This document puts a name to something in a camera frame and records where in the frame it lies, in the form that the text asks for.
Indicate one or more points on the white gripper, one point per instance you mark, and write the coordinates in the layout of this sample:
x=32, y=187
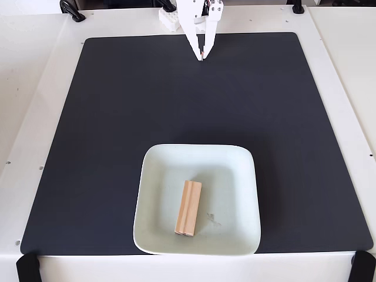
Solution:
x=190, y=27

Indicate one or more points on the light wooden rectangular block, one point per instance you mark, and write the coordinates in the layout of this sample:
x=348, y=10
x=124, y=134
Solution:
x=188, y=208

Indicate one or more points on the white square ceramic plate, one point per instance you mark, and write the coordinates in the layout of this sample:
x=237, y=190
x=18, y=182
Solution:
x=229, y=182

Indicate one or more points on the black table clamp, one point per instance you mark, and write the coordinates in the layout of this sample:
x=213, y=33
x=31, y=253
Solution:
x=72, y=10
x=297, y=6
x=167, y=3

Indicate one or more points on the black rubber mat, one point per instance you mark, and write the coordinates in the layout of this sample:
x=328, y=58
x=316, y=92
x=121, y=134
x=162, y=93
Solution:
x=264, y=117

